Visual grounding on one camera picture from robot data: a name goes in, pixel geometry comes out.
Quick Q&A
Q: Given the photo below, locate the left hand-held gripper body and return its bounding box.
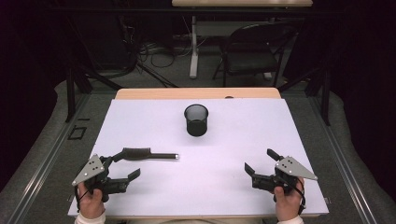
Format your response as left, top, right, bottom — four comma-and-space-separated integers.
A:
72, 154, 130, 203

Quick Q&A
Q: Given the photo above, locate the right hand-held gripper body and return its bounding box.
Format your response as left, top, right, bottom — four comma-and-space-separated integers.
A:
251, 156, 318, 195

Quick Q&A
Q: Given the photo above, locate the black comb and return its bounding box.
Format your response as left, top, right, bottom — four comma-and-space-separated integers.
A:
120, 147, 180, 161

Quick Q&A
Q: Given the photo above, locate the black mesh pen cup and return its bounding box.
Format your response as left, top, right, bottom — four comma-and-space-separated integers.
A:
183, 104, 209, 137

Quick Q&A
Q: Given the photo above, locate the person's left hand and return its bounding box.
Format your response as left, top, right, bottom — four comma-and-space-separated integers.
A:
77, 182, 106, 219

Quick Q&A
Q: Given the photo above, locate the person's right hand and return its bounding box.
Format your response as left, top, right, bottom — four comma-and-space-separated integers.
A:
274, 181, 304, 222

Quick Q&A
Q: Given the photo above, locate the white table cover board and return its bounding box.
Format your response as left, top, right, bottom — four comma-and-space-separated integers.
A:
67, 98, 330, 217

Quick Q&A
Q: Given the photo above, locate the black metal stand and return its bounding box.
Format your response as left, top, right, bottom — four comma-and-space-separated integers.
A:
64, 60, 124, 124
276, 60, 332, 127

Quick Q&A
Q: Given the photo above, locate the black folding chair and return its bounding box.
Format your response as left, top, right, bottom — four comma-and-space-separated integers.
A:
212, 22, 298, 88

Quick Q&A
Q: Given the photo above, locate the wooden desk with white leg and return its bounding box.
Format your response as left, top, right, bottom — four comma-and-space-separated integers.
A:
171, 0, 314, 79

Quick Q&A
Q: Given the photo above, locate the right hand-held gripper black cable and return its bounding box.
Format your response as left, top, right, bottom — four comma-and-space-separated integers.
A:
279, 176, 308, 217

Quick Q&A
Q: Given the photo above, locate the hand-held gripper black cable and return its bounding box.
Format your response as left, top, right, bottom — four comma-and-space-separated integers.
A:
279, 176, 308, 217
74, 186, 94, 213

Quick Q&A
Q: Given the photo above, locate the left hand-held gripper black cable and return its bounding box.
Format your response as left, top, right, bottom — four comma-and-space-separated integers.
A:
74, 186, 94, 213

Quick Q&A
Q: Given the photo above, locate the metal floor rail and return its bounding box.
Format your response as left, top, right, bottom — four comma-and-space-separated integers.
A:
307, 96, 379, 224
6, 92, 92, 224

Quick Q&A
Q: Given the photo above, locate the bundle of floor cables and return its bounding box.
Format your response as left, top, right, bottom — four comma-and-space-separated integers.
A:
136, 34, 194, 70

